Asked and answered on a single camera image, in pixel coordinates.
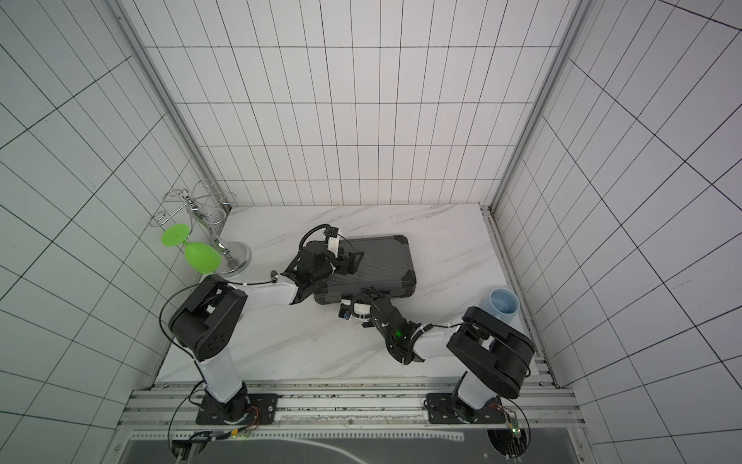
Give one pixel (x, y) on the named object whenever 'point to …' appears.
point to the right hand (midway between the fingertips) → (369, 282)
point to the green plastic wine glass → (200, 256)
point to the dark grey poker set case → (385, 265)
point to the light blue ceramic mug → (501, 303)
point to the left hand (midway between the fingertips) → (351, 256)
